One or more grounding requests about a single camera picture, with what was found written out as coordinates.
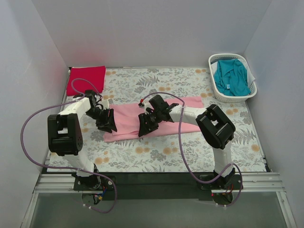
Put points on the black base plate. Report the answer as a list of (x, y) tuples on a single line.
[(166, 186)]

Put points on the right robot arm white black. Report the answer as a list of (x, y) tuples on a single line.
[(215, 126)]

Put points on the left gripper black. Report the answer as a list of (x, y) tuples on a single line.
[(102, 117)]

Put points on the floral table mat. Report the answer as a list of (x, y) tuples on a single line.
[(171, 153)]

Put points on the pink t shirt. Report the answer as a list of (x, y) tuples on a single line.
[(127, 121)]

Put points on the white laundry basket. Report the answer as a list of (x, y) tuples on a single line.
[(220, 96)]

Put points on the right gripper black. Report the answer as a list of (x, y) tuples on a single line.
[(151, 118)]

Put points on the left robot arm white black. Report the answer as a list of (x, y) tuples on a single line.
[(65, 136)]

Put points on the teal t shirt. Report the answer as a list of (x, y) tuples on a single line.
[(231, 78)]

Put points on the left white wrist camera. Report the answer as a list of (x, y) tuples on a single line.
[(105, 104)]

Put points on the aluminium frame rail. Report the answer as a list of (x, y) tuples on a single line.
[(252, 182)]

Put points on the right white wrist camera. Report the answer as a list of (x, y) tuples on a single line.
[(146, 106)]

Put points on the folded red t shirt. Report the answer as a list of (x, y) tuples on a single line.
[(86, 78)]

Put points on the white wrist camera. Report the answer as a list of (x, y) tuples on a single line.
[(146, 106), (105, 104)]

